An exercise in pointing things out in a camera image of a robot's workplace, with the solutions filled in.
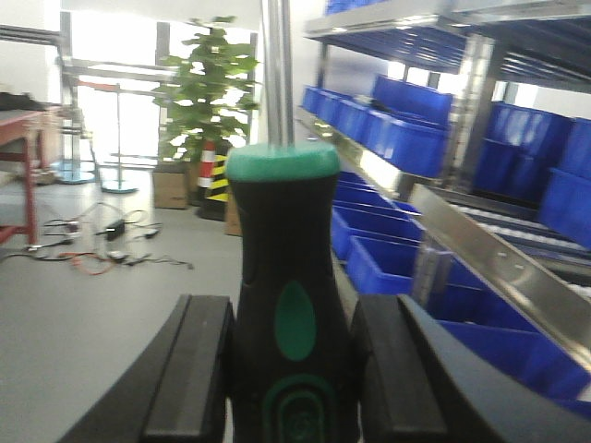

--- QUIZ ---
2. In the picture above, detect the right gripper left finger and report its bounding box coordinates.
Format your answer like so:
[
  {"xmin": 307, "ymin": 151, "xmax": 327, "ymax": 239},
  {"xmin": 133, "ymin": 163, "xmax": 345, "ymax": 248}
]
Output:
[{"xmin": 61, "ymin": 295, "xmax": 233, "ymax": 442}]

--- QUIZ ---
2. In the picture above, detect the potted green tree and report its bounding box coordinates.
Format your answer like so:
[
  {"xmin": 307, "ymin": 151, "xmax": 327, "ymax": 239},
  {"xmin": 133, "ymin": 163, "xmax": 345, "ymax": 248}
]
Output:
[{"xmin": 152, "ymin": 16, "xmax": 259, "ymax": 162}]

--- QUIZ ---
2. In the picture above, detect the yellow black traffic cone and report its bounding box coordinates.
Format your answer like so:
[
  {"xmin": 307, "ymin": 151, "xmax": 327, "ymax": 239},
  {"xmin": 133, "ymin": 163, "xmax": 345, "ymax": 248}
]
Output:
[{"xmin": 197, "ymin": 154, "xmax": 229, "ymax": 222}]

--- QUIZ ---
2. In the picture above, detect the brown cardboard box floor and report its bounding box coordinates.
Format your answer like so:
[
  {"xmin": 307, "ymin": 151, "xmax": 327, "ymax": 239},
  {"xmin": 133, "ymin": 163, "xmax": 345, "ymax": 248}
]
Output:
[{"xmin": 151, "ymin": 163, "xmax": 187, "ymax": 210}]

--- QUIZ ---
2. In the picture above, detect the green black screwdriver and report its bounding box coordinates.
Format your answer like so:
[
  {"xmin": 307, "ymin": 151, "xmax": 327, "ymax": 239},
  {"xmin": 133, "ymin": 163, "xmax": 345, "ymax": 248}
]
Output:
[{"xmin": 226, "ymin": 1, "xmax": 360, "ymax": 442}]

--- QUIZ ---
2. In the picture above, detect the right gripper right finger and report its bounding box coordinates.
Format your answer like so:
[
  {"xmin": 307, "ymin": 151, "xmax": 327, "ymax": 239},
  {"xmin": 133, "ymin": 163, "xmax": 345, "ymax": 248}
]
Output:
[{"xmin": 352, "ymin": 294, "xmax": 590, "ymax": 442}]

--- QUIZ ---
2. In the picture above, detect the red white traffic cone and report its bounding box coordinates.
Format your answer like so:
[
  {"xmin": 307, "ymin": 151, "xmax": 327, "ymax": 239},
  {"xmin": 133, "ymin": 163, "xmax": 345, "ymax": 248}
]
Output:
[{"xmin": 197, "ymin": 140, "xmax": 216, "ymax": 206}]

